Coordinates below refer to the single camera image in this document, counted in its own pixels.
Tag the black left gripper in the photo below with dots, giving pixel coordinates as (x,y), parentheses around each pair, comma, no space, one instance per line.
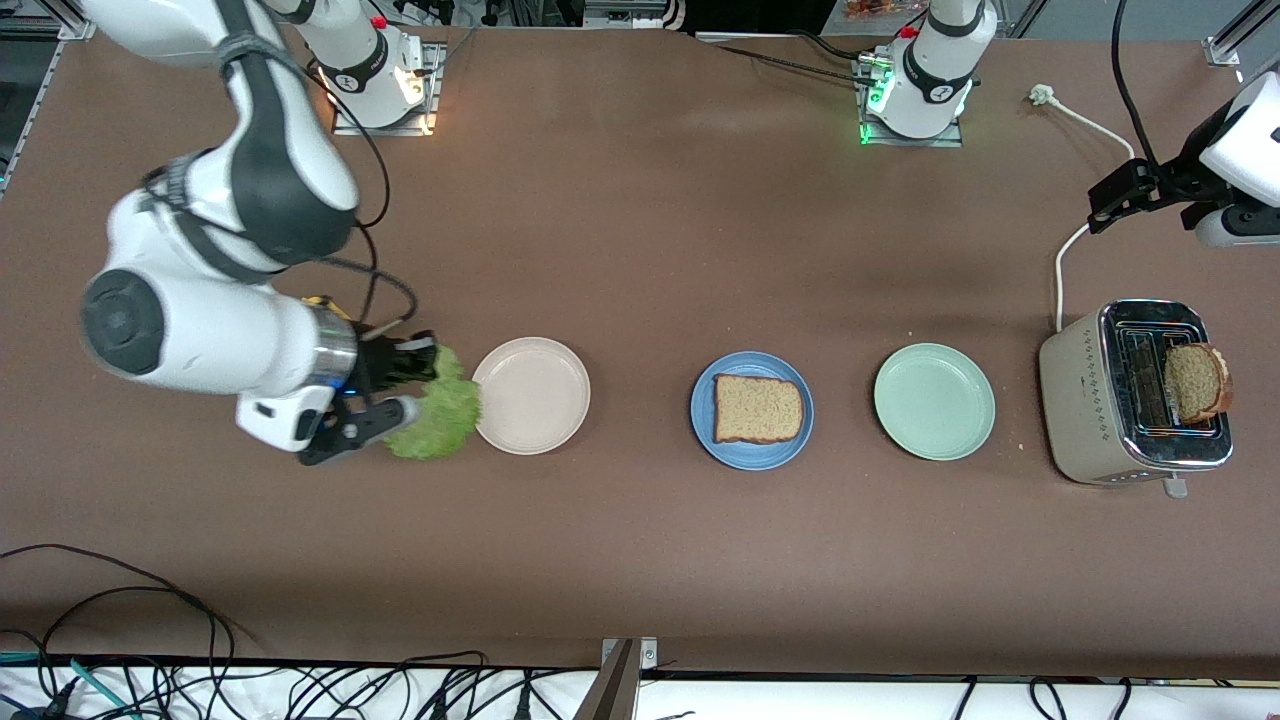
(1168,182)

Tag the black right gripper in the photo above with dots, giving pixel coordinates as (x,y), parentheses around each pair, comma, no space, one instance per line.
(378,367)

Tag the green lettuce leaf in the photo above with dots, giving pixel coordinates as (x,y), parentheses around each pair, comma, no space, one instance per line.
(440,415)

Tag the yellow squeeze bottle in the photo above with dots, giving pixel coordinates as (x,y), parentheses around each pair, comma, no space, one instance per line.
(318,299)

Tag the brown bread slice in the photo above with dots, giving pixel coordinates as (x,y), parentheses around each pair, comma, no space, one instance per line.
(1195,385)
(758,410)

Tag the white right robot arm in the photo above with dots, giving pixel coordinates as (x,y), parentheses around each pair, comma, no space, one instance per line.
(200,340)

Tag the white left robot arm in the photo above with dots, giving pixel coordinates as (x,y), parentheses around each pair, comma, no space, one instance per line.
(935,70)

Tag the beige round plate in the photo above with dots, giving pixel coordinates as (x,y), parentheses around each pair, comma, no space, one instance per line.
(535,395)

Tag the light green round plate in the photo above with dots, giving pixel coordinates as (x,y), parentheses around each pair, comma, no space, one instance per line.
(935,400)

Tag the blue round plate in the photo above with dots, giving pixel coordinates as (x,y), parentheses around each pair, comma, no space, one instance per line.
(752,360)

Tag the beige chrome toaster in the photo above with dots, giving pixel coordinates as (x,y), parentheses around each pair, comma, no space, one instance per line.
(1085,400)

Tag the orange snack packet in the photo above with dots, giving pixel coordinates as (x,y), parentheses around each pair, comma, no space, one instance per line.
(880,8)

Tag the grey metal pole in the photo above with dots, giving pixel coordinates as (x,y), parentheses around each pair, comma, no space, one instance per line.
(610,695)

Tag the grey metal box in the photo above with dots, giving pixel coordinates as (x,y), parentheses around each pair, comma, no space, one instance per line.
(620,12)

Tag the aluminium frame rail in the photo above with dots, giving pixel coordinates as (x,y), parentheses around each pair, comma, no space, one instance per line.
(75,18)
(1240,35)

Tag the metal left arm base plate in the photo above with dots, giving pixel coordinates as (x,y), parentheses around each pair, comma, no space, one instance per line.
(910,142)

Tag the silver mounting bracket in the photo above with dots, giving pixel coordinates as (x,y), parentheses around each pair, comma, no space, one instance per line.
(648,655)

